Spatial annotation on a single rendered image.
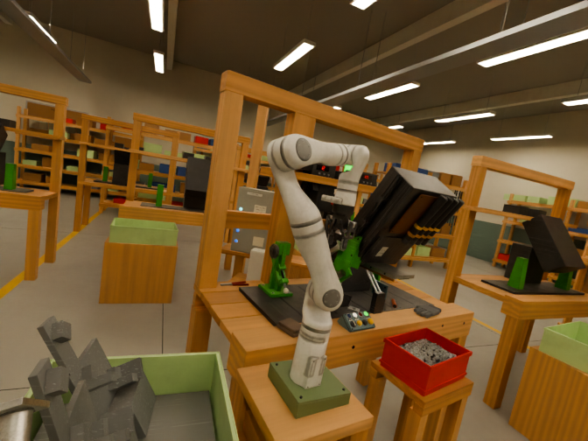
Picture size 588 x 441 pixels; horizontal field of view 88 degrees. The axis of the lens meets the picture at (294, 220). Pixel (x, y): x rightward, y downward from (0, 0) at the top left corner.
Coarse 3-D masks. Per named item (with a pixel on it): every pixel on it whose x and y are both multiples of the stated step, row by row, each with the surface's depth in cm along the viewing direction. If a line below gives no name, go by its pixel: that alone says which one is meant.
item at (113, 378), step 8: (88, 368) 66; (96, 368) 68; (112, 368) 75; (120, 368) 77; (88, 376) 65; (96, 376) 67; (104, 376) 65; (112, 376) 66; (120, 376) 76; (128, 376) 74; (136, 376) 76; (88, 384) 64; (96, 384) 64; (104, 384) 65; (112, 384) 73; (120, 384) 73; (128, 384) 75
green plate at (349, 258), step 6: (354, 234) 158; (348, 240) 160; (354, 240) 157; (360, 240) 154; (348, 246) 158; (354, 246) 155; (342, 252) 160; (348, 252) 157; (354, 252) 154; (336, 258) 162; (342, 258) 159; (348, 258) 156; (354, 258) 156; (336, 264) 161; (342, 264) 158; (348, 264) 154; (354, 264) 157; (336, 270) 160
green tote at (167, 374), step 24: (120, 360) 80; (144, 360) 82; (168, 360) 85; (192, 360) 87; (216, 360) 87; (168, 384) 86; (192, 384) 88; (216, 384) 83; (216, 408) 80; (216, 432) 77
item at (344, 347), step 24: (384, 312) 159; (408, 312) 165; (456, 312) 178; (240, 336) 112; (264, 336) 115; (288, 336) 118; (336, 336) 125; (360, 336) 133; (384, 336) 142; (456, 336) 179; (240, 360) 107; (264, 360) 108; (336, 360) 128; (360, 360) 137
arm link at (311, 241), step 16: (320, 224) 84; (304, 240) 84; (320, 240) 84; (304, 256) 85; (320, 256) 85; (320, 272) 86; (320, 288) 86; (336, 288) 87; (320, 304) 88; (336, 304) 88
